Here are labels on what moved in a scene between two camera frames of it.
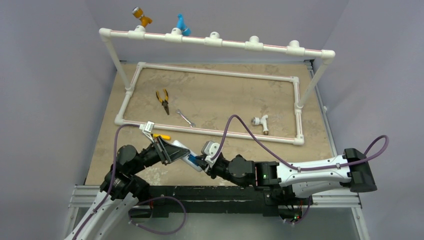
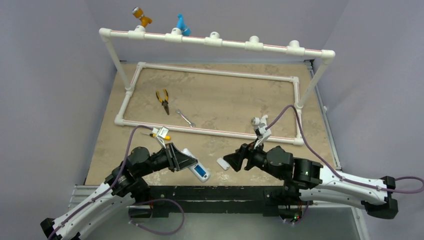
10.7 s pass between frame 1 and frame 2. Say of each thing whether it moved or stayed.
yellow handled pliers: stayed
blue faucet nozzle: stayed
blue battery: moved
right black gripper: moved
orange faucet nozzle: stayed
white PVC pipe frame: stayed
